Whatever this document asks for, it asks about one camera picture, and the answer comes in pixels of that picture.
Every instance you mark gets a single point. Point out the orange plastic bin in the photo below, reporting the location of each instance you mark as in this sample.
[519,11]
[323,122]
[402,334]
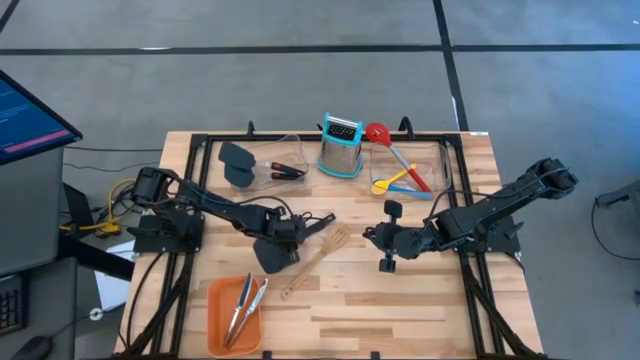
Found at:
[217,310]

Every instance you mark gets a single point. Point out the grey cabinet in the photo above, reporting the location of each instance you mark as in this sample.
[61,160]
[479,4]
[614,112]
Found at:
[30,210]

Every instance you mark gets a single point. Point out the black metal table frame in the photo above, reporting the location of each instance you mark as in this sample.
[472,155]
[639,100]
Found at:
[290,136]

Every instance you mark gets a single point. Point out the blue plastic spoon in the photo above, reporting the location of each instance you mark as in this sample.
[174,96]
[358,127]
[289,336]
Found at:
[415,192]

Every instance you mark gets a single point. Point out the computer monitor blue screen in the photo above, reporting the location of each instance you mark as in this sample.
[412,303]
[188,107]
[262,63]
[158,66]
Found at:
[30,120]

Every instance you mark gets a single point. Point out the grey stand foot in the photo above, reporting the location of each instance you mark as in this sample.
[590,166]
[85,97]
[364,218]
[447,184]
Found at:
[620,195]

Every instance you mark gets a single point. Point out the silver metal utensil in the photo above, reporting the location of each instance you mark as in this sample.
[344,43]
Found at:
[255,302]
[246,290]

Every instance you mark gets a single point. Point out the wooden slotted spatula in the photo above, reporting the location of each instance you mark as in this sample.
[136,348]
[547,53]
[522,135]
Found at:
[335,239]

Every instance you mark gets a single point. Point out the black keyboard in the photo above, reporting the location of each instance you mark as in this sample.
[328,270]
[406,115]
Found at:
[10,305]

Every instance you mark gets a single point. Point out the yellow plastic spoon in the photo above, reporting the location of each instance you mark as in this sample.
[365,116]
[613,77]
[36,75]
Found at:
[380,187]

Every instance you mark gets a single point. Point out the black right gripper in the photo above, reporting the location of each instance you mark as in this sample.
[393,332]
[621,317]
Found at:
[405,242]

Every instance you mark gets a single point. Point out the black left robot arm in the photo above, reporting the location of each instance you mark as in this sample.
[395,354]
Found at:
[220,207]

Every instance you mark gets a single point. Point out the teal steel box grater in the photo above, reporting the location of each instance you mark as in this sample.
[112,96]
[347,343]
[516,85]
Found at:
[340,155]

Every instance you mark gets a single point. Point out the clear plastic bin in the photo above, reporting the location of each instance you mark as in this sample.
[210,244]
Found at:
[440,165]
[295,150]

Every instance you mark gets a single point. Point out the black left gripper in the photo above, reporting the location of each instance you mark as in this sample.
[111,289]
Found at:
[285,227]

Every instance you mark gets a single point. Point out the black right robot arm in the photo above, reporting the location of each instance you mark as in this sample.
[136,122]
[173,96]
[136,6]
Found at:
[500,205]

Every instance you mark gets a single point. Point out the white paper sheet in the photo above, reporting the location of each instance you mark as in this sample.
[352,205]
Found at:
[112,285]

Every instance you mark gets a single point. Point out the black computer mouse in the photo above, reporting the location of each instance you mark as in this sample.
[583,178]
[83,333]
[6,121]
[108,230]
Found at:
[32,348]

